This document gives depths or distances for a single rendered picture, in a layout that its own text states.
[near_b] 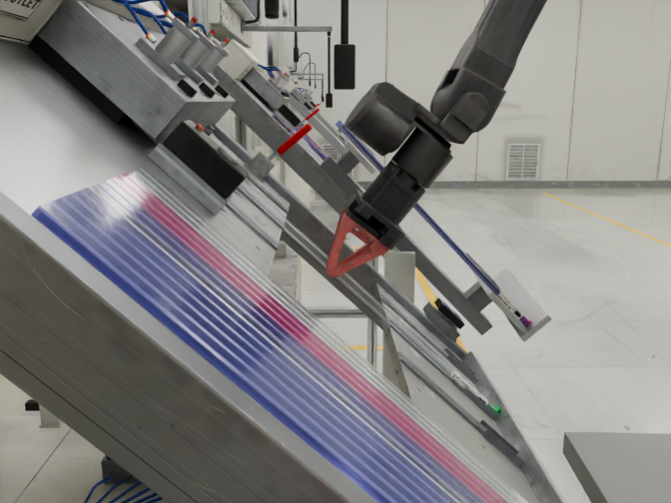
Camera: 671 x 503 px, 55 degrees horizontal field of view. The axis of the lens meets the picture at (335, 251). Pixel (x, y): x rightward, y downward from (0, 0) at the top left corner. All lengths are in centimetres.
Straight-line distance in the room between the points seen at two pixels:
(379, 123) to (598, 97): 839
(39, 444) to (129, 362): 79
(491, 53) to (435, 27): 777
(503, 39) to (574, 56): 819
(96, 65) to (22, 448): 65
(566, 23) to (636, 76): 114
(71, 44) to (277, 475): 44
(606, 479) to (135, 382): 82
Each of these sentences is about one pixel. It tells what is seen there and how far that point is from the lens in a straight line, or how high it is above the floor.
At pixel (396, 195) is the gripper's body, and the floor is 102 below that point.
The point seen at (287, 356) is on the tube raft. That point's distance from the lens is 42.
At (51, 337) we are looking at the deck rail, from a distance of 32.
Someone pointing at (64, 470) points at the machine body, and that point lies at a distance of 102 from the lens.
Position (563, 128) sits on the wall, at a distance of 894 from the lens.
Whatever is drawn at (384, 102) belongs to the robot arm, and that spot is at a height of 112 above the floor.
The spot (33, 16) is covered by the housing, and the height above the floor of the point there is 119.
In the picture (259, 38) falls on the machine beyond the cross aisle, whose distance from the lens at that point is 532.
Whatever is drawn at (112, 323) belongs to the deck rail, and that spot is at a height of 103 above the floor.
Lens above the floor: 112
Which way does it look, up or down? 13 degrees down
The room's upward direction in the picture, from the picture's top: straight up
